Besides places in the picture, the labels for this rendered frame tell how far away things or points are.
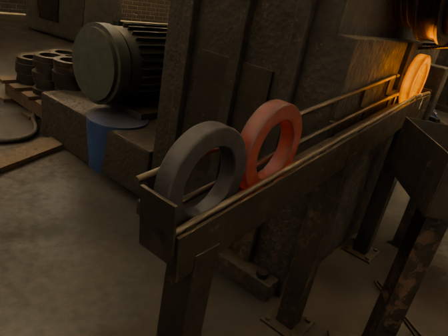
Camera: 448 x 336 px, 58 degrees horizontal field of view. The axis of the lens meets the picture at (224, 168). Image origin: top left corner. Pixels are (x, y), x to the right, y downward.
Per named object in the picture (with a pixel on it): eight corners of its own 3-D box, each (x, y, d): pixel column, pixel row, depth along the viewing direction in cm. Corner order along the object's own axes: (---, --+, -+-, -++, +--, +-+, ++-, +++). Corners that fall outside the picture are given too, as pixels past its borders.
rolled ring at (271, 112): (311, 95, 78) (296, 90, 80) (254, 115, 65) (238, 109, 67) (293, 177, 87) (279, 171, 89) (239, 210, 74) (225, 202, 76)
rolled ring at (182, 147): (255, 115, 65) (239, 109, 67) (170, 145, 52) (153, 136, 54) (240, 209, 74) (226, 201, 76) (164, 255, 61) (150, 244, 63)
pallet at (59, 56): (59, 141, 224) (59, 61, 206) (-3, 97, 269) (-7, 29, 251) (207, 117, 311) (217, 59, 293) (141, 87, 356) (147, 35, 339)
